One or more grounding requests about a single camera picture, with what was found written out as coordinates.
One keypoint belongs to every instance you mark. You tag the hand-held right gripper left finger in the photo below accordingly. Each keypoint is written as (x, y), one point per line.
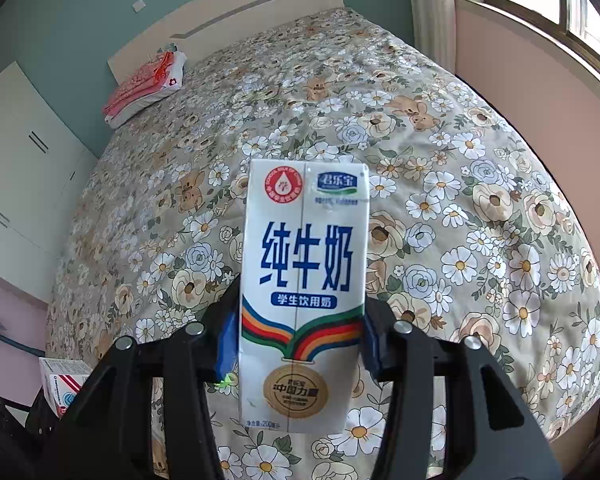
(227, 345)

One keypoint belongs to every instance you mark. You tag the white curtain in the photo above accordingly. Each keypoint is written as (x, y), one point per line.
(430, 10)

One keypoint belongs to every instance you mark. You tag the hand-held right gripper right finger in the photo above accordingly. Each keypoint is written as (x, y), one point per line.
(371, 347)

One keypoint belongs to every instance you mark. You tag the white milk carton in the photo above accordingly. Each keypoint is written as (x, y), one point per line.
(302, 260)

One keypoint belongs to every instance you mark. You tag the beige bed headboard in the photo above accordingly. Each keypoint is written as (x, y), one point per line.
(230, 15)

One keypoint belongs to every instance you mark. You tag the floral bed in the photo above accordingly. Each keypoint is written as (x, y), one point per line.
(430, 160)

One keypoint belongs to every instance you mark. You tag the white printed cardboard box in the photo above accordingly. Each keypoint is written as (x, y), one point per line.
(62, 382)

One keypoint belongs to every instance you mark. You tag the white pillow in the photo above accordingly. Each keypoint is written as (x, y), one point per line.
(179, 67)

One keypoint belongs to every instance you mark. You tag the white wardrobe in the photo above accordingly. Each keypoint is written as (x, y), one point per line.
(25, 185)

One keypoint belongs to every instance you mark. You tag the grey coat stand pole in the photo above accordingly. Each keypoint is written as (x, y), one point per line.
(20, 345)

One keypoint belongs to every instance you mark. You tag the white wall switch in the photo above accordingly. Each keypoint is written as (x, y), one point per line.
(138, 5)

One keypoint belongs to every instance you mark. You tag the folded pink blanket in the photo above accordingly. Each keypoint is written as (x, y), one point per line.
(140, 85)

